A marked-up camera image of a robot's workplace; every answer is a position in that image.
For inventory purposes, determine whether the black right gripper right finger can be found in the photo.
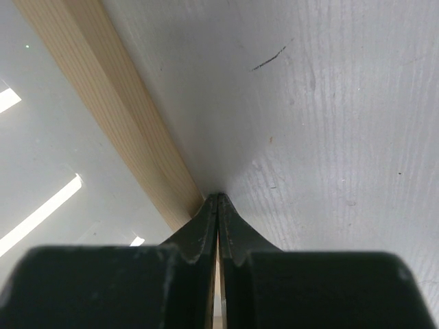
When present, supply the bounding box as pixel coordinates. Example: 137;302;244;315
217;194;435;328

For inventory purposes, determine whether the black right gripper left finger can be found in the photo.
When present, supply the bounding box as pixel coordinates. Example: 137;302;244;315
1;195;218;328

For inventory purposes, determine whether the light wooden picture frame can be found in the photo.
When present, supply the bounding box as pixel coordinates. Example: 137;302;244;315
16;1;206;233

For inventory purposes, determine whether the clear acrylic sheet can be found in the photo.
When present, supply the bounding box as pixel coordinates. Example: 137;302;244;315
0;0;172;258

